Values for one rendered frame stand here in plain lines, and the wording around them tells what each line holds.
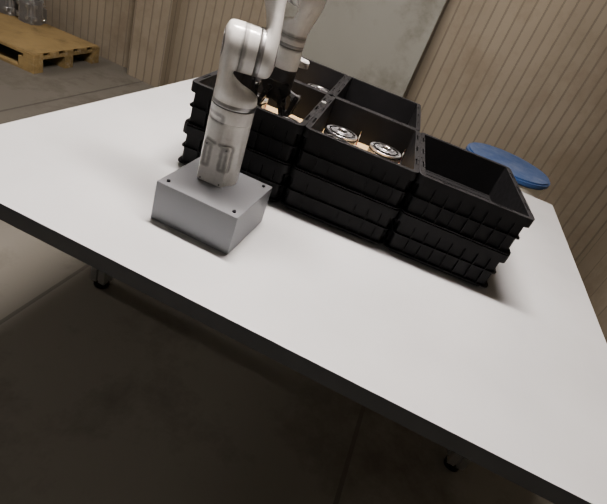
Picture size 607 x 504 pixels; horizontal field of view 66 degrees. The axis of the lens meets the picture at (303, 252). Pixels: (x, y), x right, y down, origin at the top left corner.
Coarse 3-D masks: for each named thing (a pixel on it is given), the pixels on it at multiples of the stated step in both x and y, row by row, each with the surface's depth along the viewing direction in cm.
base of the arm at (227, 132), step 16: (224, 112) 94; (208, 128) 98; (224, 128) 96; (240, 128) 97; (208, 144) 99; (224, 144) 98; (240, 144) 100; (208, 160) 101; (224, 160) 100; (240, 160) 103; (208, 176) 103; (224, 176) 102
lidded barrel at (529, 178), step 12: (468, 144) 284; (480, 144) 290; (492, 156) 275; (504, 156) 285; (516, 156) 295; (516, 168) 270; (528, 168) 280; (516, 180) 256; (528, 180) 257; (540, 180) 266; (528, 192) 261; (540, 192) 267
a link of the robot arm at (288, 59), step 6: (282, 48) 112; (288, 48) 112; (282, 54) 112; (288, 54) 112; (294, 54) 113; (300, 54) 114; (276, 60) 114; (282, 60) 113; (288, 60) 113; (294, 60) 114; (300, 60) 116; (306, 60) 122; (276, 66) 114; (282, 66) 114; (288, 66) 114; (294, 66) 115; (300, 66) 120; (306, 66) 121
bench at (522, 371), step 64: (0, 128) 112; (64, 128) 122; (128, 128) 134; (0, 192) 93; (64, 192) 100; (128, 192) 108; (128, 256) 90; (192, 256) 96; (256, 256) 103; (320, 256) 112; (384, 256) 122; (512, 256) 149; (256, 320) 87; (320, 320) 93; (384, 320) 99; (448, 320) 107; (512, 320) 117; (576, 320) 128; (384, 384) 84; (448, 384) 89; (512, 384) 96; (576, 384) 103; (448, 448) 82; (512, 448) 81; (576, 448) 87
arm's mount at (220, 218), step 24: (192, 168) 106; (168, 192) 98; (192, 192) 98; (216, 192) 101; (240, 192) 104; (264, 192) 108; (168, 216) 100; (192, 216) 98; (216, 216) 97; (240, 216) 96; (216, 240) 99; (240, 240) 105
